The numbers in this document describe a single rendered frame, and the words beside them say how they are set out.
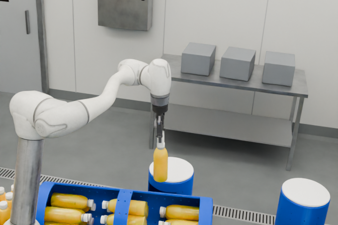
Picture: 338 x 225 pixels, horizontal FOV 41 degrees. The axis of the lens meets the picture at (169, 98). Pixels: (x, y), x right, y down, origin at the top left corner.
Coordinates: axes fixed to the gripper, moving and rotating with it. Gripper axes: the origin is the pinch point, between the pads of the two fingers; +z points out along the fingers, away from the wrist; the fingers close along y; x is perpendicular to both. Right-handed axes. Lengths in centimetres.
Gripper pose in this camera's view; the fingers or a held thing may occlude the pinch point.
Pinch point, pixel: (160, 139)
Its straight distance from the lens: 222.6
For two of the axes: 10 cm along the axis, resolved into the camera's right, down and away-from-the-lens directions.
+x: -10.0, -0.3, 0.8
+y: 0.8, -4.5, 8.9
